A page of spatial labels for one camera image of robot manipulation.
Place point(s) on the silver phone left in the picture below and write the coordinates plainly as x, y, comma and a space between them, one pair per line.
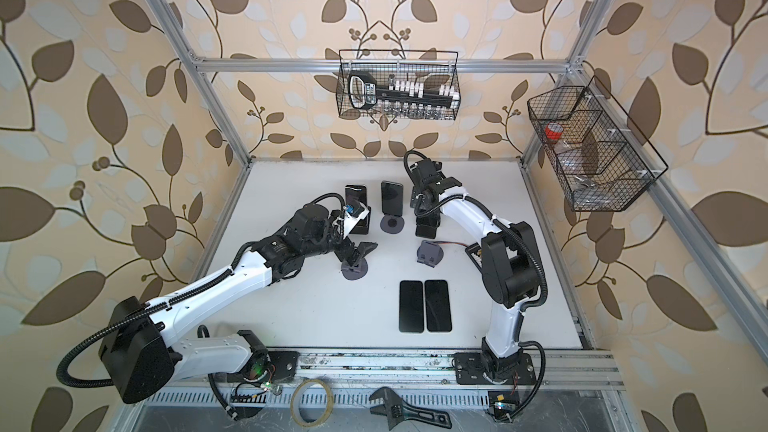
356, 196

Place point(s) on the purple phone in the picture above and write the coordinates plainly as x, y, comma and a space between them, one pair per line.
424, 205

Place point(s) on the grey round stand front right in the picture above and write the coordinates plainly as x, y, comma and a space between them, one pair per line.
429, 253

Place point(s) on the grey round phone stand back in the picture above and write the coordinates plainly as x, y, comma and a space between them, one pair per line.
392, 224

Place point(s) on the black wire basket back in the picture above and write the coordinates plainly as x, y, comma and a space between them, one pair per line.
433, 67

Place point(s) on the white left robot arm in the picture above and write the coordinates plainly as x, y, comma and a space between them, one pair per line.
144, 348

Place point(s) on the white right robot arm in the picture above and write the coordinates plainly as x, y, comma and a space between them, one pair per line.
507, 257

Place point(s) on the black adjustable wrench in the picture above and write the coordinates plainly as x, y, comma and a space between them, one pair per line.
389, 404

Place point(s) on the black wire basket right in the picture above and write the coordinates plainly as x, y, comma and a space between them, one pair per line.
604, 161

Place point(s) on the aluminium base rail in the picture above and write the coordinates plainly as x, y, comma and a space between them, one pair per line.
427, 377

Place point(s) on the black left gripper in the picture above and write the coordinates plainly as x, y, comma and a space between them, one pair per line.
346, 253

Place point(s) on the black phone stand front left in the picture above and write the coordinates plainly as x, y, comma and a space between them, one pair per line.
355, 272

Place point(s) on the black flat stand back right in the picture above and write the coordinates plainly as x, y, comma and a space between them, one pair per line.
426, 231

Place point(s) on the black flat phone stand left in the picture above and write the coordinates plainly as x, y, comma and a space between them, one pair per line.
362, 224

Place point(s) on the black socket set tool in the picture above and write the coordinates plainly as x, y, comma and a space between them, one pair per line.
365, 93

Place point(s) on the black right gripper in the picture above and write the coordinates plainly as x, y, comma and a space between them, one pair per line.
419, 194

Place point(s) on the black wire basket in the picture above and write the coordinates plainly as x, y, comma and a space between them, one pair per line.
433, 67
604, 161

